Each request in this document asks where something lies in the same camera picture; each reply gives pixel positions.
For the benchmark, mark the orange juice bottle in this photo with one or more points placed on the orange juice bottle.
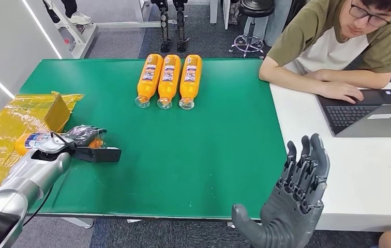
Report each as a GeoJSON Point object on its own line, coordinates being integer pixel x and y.
{"type": "Point", "coordinates": [32, 141]}
{"type": "Point", "coordinates": [149, 78]}
{"type": "Point", "coordinates": [169, 80]}
{"type": "Point", "coordinates": [190, 80]}

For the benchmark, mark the standing person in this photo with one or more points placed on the standing person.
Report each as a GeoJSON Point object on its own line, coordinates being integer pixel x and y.
{"type": "Point", "coordinates": [79, 17]}

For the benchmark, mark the grey laptop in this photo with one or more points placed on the grey laptop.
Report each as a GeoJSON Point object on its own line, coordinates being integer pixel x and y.
{"type": "Point", "coordinates": [380, 123]}

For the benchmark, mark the white metal stand frame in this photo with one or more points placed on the white metal stand frame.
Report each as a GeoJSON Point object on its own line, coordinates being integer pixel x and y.
{"type": "Point", "coordinates": [79, 37]}

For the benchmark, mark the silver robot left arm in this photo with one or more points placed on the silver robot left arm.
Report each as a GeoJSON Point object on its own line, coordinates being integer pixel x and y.
{"type": "Point", "coordinates": [27, 181]}

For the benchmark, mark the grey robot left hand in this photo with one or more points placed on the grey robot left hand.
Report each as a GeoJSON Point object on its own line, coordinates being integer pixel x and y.
{"type": "Point", "coordinates": [82, 135]}

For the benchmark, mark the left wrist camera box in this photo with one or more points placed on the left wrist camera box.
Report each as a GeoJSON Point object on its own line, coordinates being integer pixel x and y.
{"type": "Point", "coordinates": [99, 154]}

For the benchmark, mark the yellow film wrapped cardboard box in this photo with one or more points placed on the yellow film wrapped cardboard box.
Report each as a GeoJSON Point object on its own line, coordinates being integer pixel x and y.
{"type": "Point", "coordinates": [17, 116]}

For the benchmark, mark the black robot leg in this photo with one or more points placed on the black robot leg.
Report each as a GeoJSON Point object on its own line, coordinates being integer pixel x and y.
{"type": "Point", "coordinates": [164, 24]}
{"type": "Point", "coordinates": [180, 24]}

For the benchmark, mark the black round stool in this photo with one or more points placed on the black round stool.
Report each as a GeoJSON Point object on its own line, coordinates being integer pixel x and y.
{"type": "Point", "coordinates": [255, 8]}

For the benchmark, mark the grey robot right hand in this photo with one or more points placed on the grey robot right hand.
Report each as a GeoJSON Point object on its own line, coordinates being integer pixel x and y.
{"type": "Point", "coordinates": [291, 212]}

